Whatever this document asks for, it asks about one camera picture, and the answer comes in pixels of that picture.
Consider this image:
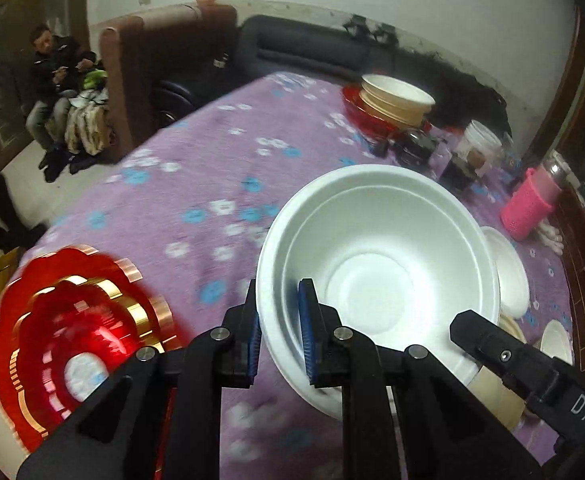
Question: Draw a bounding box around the dark wooden cabinet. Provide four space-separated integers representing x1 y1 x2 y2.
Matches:
0 0 91 171

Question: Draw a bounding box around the black leather sofa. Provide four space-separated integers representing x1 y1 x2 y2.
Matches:
153 15 514 127

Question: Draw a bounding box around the clear plastic cup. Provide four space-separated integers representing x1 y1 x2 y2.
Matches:
454 120 504 179

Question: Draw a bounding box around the black battery box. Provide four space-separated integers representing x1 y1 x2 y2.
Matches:
443 154 479 192

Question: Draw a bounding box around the small red gold-rimmed plate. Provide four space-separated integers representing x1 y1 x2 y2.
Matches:
10 280 148 411

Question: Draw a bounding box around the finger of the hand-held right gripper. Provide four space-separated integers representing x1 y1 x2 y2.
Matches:
449 309 554 402

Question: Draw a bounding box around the brown wooden chair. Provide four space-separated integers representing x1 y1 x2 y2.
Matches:
553 187 585 377

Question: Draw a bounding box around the beige patterned bag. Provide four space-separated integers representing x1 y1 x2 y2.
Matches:
65 87 116 157

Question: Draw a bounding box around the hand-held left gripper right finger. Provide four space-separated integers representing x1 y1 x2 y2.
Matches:
297 277 543 480

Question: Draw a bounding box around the cream paper bowl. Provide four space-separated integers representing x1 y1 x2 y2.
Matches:
361 74 436 112

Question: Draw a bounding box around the tan paper bowl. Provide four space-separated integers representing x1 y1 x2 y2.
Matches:
363 91 431 129

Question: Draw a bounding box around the pink sleeved bottle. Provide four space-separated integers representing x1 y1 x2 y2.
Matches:
501 155 572 241

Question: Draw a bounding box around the purple floral tablecloth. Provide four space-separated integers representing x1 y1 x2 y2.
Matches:
0 71 585 480

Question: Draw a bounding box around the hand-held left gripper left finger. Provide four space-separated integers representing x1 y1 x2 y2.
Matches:
16 277 262 480

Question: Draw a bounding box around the beige paper bowl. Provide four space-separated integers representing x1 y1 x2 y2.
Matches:
465 312 528 433

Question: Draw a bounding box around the brown armchair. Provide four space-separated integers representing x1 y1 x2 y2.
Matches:
97 2 238 164

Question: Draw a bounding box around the red glass plate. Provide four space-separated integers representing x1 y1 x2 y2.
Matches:
341 84 433 137

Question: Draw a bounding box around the small white foam bowl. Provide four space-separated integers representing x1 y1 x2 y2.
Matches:
540 319 574 367
479 226 531 322

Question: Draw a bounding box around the large red scalloped plate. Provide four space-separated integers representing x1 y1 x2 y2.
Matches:
0 244 184 457

